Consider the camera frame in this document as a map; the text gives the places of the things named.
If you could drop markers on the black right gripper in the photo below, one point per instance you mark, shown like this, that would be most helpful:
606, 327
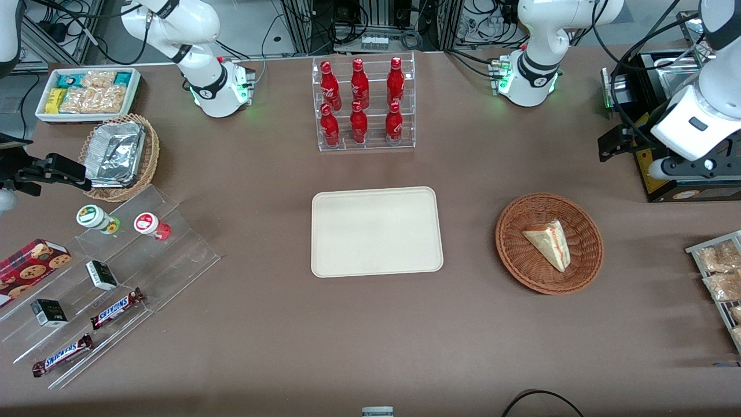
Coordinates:
13, 174

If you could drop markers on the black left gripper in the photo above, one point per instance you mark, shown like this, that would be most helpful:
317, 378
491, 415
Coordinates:
635, 132

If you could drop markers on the triangle sandwich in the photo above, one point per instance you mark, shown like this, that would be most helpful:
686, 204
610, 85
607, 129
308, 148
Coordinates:
550, 243

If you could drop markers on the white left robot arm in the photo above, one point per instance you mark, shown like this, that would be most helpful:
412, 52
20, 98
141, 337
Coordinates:
538, 35

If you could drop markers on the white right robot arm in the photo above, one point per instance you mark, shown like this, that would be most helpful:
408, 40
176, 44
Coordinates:
197, 23

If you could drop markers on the silver foil tray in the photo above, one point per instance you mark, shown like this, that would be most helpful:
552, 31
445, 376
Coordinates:
116, 153

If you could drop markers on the light wicker basket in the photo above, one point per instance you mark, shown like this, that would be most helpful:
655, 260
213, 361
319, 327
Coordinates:
151, 156

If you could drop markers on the brown wicker basket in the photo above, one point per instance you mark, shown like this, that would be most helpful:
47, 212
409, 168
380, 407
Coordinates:
515, 255

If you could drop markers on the beige plastic tray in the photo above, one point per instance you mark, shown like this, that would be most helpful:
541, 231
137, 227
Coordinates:
376, 231

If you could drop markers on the white plastic snack bin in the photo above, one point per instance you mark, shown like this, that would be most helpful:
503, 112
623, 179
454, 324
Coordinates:
41, 113

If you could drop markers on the green lid jar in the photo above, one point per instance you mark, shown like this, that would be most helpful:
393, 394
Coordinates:
92, 216

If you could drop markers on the yellow snack packet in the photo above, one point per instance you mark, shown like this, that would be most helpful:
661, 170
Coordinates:
55, 100

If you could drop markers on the black hot food machine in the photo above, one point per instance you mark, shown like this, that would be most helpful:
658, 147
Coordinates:
683, 194

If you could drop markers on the clear cracker bag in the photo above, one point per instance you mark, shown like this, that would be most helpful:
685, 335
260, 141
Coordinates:
92, 100
98, 78

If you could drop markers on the steel food pan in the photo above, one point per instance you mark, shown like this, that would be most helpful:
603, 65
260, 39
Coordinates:
677, 72

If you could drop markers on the teal snack packet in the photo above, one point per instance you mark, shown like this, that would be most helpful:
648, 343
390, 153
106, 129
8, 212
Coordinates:
69, 79
123, 79

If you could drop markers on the red plaid cookie box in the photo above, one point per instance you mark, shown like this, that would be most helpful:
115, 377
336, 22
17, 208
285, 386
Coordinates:
29, 269

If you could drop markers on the red lid jar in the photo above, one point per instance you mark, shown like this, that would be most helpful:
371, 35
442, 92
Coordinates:
147, 223

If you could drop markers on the small black box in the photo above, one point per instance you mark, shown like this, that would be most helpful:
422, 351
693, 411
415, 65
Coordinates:
102, 275
49, 313

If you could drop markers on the Snickers chocolate bar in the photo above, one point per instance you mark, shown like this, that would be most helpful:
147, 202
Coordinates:
62, 354
116, 308

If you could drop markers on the clear pastry bag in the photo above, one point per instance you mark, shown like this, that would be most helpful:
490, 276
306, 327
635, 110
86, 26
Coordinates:
723, 286
737, 314
721, 258

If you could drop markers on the clear acrylic stepped display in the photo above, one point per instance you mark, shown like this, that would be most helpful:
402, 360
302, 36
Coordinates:
185, 255

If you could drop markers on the red cola bottle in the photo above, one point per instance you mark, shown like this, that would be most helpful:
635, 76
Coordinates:
393, 124
329, 84
395, 81
359, 124
330, 127
359, 84

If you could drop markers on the clear acrylic bottle rack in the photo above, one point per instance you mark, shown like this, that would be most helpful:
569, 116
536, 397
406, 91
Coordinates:
375, 81

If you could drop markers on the grey power strip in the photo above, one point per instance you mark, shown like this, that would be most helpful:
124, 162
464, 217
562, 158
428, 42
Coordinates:
375, 42

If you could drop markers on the small grey device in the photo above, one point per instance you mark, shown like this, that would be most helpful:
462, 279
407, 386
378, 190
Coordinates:
377, 412

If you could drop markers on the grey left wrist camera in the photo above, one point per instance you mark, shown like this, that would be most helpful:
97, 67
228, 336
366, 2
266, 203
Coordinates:
689, 168

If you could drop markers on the aluminium frame rack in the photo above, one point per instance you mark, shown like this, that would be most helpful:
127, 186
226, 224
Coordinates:
301, 29

